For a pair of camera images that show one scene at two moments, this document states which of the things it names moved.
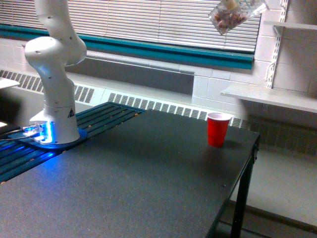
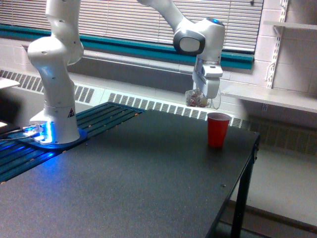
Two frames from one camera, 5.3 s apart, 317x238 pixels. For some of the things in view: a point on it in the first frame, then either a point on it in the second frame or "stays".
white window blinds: [184, 22] stays
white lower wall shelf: [302, 100] stays
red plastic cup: [217, 125] stays
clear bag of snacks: [225, 20] -> [195, 97]
